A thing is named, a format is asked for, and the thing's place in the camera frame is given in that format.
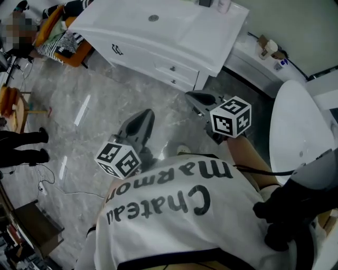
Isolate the white vanity cabinet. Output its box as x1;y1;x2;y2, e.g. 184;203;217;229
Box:
69;0;250;92

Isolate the white lidded cup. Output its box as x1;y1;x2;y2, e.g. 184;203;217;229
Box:
258;39;278;60

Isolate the black white striped blanket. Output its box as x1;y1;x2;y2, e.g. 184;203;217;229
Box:
36;43;64;64

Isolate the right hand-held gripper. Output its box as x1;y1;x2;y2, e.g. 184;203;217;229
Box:
185;90;252;145

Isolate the grey patterned pillow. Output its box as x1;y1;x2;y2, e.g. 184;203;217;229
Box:
54;31;86;60

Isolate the oval freestanding bathtub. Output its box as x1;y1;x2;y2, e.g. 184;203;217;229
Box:
268;80;336;185

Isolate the dark wooden cabinet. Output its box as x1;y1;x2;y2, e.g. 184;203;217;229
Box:
13;200;65;261

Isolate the orange sofa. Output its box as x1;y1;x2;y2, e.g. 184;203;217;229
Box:
34;0;93;69

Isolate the orange seat cushion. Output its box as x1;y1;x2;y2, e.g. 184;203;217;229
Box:
0;86;21;118

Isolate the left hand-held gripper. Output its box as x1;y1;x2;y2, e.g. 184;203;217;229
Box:
94;109;155;180

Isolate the person's white shoe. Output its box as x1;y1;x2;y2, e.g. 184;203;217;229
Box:
174;143;193;157

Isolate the wooden side table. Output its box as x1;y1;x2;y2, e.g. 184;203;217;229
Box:
0;84;33;134

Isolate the white printed T-shirt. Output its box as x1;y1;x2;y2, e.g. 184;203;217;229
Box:
76;154;320;270

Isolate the person's black trouser leg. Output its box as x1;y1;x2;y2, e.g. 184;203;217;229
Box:
139;146;162;172

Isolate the green cloth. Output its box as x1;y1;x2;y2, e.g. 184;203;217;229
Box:
50;20;67;40

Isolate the person's right forearm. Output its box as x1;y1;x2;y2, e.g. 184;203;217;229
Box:
224;136;281;192

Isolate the black white striped pillow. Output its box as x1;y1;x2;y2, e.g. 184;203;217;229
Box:
63;0;95;14

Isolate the thin black cable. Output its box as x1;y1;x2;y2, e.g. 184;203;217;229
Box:
232;165;294;177

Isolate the white floor cable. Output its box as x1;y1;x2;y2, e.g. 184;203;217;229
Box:
43;190;106;199

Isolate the white drawer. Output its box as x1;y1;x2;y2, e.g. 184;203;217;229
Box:
158;73;198;92
154;59;201;81

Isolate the white cabinet door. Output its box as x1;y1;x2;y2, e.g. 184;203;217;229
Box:
117;49;157;77
91;39;118;65

